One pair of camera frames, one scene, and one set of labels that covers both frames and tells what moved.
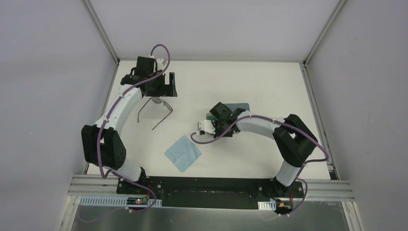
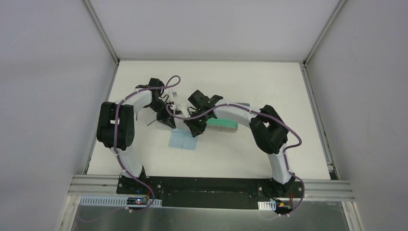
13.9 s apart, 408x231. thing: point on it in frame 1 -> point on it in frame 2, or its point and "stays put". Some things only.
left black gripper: x=165 y=86 -> x=163 y=115
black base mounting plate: x=211 y=192 stays put
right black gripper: x=215 y=123 -> x=196 y=130
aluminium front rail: x=106 y=185 stays put
